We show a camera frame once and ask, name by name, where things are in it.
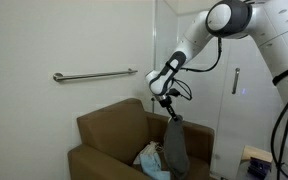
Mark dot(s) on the metal wall grab bar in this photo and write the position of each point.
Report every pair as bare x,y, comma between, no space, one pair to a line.
94,75

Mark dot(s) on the wooden stool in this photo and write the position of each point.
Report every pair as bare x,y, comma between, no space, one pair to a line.
259,152

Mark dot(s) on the purple box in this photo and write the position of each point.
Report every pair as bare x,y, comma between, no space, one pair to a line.
259,166

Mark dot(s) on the brown armchair couch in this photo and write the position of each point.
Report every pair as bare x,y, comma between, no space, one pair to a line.
114,133

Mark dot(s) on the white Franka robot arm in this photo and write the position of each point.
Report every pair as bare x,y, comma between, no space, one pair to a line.
270,23

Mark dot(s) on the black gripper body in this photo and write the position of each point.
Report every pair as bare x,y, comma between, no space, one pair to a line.
165,104

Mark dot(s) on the dark grey cloth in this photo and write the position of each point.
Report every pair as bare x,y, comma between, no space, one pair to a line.
176,150

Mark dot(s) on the light blue cloth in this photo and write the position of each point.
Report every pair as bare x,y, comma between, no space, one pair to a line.
152,166

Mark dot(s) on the glass shower enclosure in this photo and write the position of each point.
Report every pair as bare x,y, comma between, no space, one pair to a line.
250,116

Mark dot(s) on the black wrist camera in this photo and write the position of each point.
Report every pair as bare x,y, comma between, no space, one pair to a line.
174,92

